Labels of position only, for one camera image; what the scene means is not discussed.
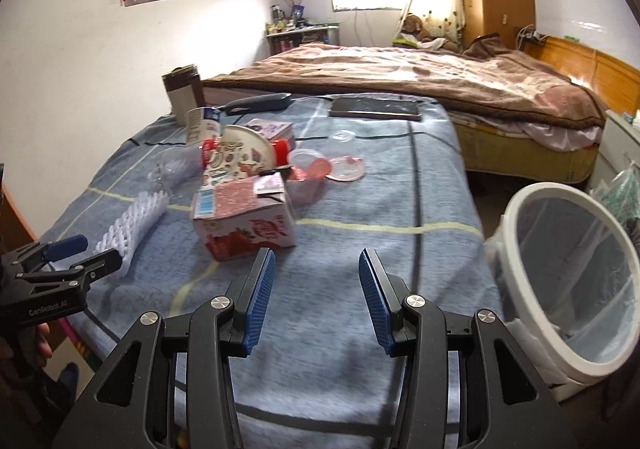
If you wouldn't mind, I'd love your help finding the white foam fruit net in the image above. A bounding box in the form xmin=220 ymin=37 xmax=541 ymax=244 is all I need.
xmin=94 ymin=190 xmax=171 ymax=266

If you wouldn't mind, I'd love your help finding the bed with brown blanket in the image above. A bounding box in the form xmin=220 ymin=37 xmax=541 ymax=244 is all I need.
xmin=200 ymin=35 xmax=609 ymax=133

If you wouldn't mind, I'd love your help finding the red bottle cap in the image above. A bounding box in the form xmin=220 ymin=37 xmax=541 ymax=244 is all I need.
xmin=271 ymin=137 xmax=297 ymax=168

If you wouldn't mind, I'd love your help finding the cluttered small desk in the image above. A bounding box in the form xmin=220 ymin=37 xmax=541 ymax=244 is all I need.
xmin=264 ymin=4 xmax=344 ymax=58

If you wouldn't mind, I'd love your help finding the pink round cup lid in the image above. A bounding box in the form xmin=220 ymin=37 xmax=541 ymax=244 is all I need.
xmin=324 ymin=155 xmax=367 ymax=183

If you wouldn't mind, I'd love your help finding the brown white tumbler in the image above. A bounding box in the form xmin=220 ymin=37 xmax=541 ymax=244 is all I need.
xmin=161 ymin=63 xmax=207 ymax=126

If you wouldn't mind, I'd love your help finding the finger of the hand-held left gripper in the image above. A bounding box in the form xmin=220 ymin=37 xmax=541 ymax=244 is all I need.
xmin=16 ymin=249 xmax=123 ymax=292
xmin=0 ymin=235 xmax=89 ymax=276

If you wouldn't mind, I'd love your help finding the blue plaid blanket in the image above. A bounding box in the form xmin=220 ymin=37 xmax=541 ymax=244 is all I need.
xmin=37 ymin=95 xmax=506 ymax=449

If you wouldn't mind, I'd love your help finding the yellow bed mattress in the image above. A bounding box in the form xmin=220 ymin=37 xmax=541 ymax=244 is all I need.
xmin=449 ymin=108 xmax=602 ymax=186

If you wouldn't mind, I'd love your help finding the pink strawberry milk carton box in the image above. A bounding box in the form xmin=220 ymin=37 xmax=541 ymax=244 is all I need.
xmin=191 ymin=175 xmax=299 ymax=263

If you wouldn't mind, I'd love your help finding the small purple box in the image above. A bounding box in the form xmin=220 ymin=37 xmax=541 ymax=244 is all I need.
xmin=244 ymin=118 xmax=297 ymax=150

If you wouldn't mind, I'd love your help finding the wooden headboard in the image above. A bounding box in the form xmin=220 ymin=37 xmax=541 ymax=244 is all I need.
xmin=536 ymin=33 xmax=640 ymax=113

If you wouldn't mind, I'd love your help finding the person's left hand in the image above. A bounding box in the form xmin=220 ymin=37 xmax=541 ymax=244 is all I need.
xmin=34 ymin=323 xmax=54 ymax=361

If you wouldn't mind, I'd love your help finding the black oblong case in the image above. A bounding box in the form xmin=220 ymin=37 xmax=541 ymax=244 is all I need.
xmin=219 ymin=92 xmax=293 ymax=116

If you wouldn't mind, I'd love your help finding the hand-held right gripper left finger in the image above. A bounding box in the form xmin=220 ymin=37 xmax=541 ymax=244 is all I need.
xmin=50 ymin=246 xmax=277 ymax=449

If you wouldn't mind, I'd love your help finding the white power strip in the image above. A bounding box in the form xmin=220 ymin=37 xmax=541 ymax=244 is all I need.
xmin=516 ymin=25 xmax=547 ymax=46

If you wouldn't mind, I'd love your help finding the dark tablet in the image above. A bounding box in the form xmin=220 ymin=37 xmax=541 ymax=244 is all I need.
xmin=328 ymin=96 xmax=424 ymax=123

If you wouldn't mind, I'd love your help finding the green printed plastic bag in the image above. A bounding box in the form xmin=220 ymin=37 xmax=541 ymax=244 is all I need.
xmin=596 ymin=168 xmax=640 ymax=241

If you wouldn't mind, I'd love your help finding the white trash bin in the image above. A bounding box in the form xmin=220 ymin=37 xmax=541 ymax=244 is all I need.
xmin=484 ymin=182 xmax=640 ymax=389

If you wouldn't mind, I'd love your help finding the white nightstand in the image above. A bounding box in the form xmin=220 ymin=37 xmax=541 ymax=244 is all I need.
xmin=589 ymin=108 xmax=640 ymax=190

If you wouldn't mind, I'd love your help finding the printed paper bowl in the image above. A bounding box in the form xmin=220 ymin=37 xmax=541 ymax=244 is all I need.
xmin=201 ymin=124 xmax=279 ymax=188

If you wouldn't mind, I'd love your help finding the clear plastic cup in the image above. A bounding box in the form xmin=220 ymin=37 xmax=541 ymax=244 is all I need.
xmin=286 ymin=148 xmax=332 ymax=206

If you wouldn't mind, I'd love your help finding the black cable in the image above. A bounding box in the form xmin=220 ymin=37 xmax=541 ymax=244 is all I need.
xmin=121 ymin=95 xmax=346 ymax=148

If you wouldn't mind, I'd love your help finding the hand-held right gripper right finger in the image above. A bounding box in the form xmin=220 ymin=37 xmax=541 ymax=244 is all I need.
xmin=357 ymin=246 xmax=591 ymax=449

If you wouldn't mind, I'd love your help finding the brown teddy bear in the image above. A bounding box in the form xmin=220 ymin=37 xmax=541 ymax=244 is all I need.
xmin=399 ymin=13 xmax=459 ymax=50

